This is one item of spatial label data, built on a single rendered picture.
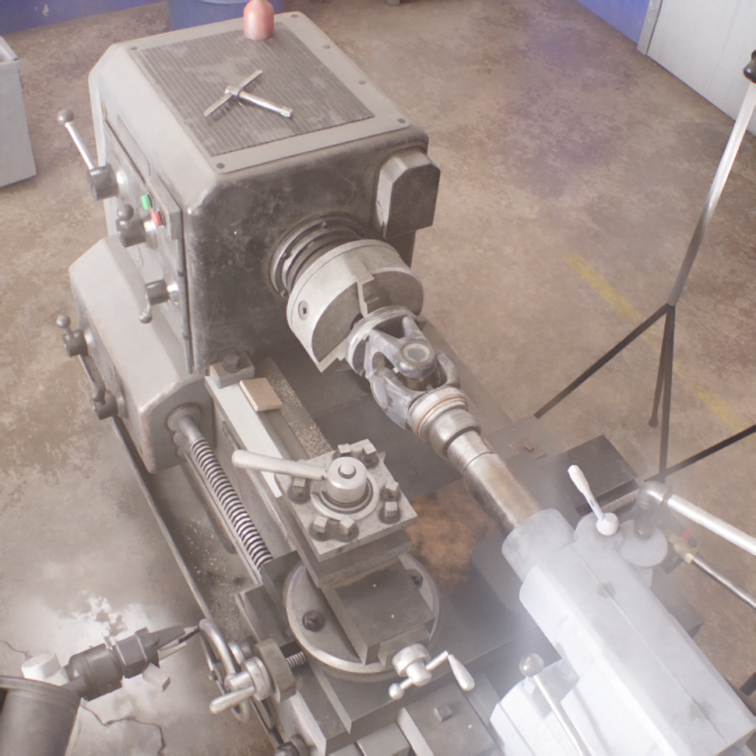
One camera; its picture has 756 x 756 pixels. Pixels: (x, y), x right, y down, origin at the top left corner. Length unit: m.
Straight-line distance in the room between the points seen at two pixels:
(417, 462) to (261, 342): 0.42
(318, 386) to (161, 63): 0.78
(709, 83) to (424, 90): 1.45
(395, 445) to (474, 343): 1.33
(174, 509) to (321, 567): 0.92
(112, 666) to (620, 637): 0.89
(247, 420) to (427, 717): 0.72
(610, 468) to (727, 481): 1.31
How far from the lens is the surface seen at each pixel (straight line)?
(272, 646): 1.62
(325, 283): 1.75
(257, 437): 1.95
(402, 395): 1.65
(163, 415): 2.12
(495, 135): 4.42
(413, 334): 1.71
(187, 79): 2.02
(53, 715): 1.29
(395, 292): 1.81
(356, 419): 2.14
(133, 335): 2.20
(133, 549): 2.82
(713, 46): 5.06
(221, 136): 1.84
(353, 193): 1.89
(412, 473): 2.06
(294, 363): 2.25
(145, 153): 1.92
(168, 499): 2.41
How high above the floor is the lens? 2.36
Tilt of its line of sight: 47 degrees down
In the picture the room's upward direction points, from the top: 8 degrees clockwise
